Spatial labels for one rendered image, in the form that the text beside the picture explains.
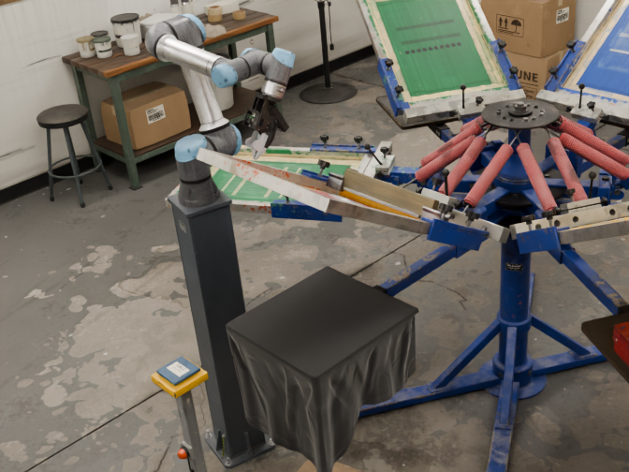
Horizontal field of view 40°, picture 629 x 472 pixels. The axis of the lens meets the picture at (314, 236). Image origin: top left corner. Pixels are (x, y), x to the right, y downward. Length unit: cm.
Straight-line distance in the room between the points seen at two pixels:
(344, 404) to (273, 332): 33
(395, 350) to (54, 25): 414
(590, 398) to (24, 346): 285
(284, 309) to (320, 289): 17
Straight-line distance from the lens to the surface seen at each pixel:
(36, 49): 640
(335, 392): 282
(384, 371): 295
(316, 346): 282
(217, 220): 323
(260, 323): 295
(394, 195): 296
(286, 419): 297
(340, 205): 238
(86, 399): 438
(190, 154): 313
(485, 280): 486
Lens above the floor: 262
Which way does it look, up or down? 29 degrees down
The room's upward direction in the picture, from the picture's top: 6 degrees counter-clockwise
